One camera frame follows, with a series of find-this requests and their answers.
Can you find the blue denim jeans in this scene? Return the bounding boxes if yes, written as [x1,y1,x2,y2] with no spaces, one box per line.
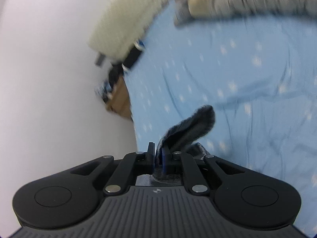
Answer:
[149,105,215,186]

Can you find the black clothes on nightstand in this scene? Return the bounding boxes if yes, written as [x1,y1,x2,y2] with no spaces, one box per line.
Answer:
[108,63,124,90]

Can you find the blue white packet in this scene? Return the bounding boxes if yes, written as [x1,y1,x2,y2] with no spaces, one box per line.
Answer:
[95,80,112,103]

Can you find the light blue star bedsheet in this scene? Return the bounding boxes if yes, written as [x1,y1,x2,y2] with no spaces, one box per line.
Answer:
[125,3,316,237]

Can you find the wooden nightstand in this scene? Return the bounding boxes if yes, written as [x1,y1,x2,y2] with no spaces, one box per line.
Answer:
[106,77,132,120]

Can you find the cream quilted headboard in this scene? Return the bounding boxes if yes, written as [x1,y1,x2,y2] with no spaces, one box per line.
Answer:
[88,0,169,60]

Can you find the black rolled cloth bundle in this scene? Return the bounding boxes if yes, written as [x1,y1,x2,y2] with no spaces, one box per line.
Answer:
[121,40,145,71]

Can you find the grey wall socket plate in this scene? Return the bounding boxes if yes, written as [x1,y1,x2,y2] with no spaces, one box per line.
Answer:
[95,53,106,67]

